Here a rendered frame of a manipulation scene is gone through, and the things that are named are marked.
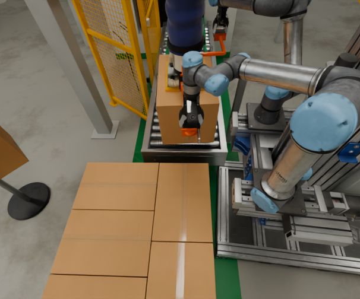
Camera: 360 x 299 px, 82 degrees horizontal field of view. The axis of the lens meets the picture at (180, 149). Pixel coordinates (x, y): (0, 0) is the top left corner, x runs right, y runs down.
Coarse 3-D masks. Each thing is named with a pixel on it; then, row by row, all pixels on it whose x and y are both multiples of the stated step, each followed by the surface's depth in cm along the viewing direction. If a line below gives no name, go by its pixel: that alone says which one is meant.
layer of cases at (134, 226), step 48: (96, 192) 156; (144, 192) 154; (192, 192) 153; (96, 240) 136; (144, 240) 135; (192, 240) 134; (48, 288) 121; (96, 288) 120; (144, 288) 120; (192, 288) 119
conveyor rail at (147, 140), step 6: (162, 30) 290; (162, 36) 280; (162, 42) 271; (162, 48) 262; (162, 54) 260; (156, 66) 239; (156, 72) 233; (156, 84) 220; (156, 90) 215; (156, 96) 215; (150, 102) 204; (150, 108) 199; (150, 114) 194; (150, 120) 190; (150, 126) 186; (144, 132) 182; (150, 132) 184; (144, 138) 178; (150, 138) 184; (144, 144) 174; (150, 144) 184
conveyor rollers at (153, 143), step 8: (208, 40) 278; (208, 48) 267; (216, 128) 189; (152, 136) 187; (160, 136) 186; (216, 136) 184; (152, 144) 181; (160, 144) 181; (168, 144) 181; (176, 144) 180; (184, 144) 180; (192, 144) 180; (200, 144) 179; (208, 144) 179; (216, 144) 179
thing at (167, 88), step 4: (168, 64) 153; (172, 64) 148; (168, 76) 144; (172, 76) 140; (176, 76) 144; (168, 80) 141; (168, 84) 139; (168, 88) 137; (172, 88) 137; (176, 88) 137
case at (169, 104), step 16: (160, 64) 157; (208, 64) 155; (160, 80) 146; (160, 96) 136; (176, 96) 135; (208, 96) 134; (160, 112) 135; (176, 112) 135; (208, 112) 136; (160, 128) 147; (176, 128) 148; (208, 128) 148
